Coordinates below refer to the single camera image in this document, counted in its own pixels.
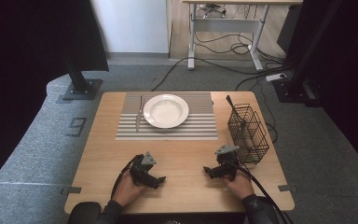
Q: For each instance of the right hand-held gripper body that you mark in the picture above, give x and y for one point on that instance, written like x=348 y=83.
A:
x=227 y=158

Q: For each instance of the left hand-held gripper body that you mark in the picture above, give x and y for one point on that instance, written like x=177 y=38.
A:
x=141 y=170

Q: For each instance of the person's left hand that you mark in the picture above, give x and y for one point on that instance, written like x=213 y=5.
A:
x=127 y=190

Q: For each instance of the person's right hand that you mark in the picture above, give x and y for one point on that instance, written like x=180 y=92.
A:
x=240 y=186

